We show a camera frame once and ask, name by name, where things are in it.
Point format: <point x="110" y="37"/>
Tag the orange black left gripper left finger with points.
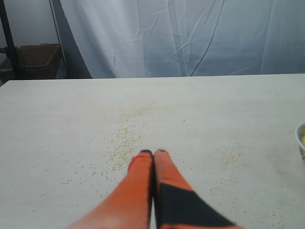
<point x="129" y="205"/>

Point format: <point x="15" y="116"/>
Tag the white ceramic bowl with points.
<point x="300" y="129"/>

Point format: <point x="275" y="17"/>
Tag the brown cardboard box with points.
<point x="40" y="62"/>

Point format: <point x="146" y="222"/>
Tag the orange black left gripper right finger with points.
<point x="177" y="205"/>

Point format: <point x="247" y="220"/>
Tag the white backdrop cloth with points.
<point x="169" y="38"/>

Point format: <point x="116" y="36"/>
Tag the tan granular powder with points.
<point x="302" y="139"/>

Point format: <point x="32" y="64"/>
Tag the black metal stand pole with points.
<point x="10" y="50"/>

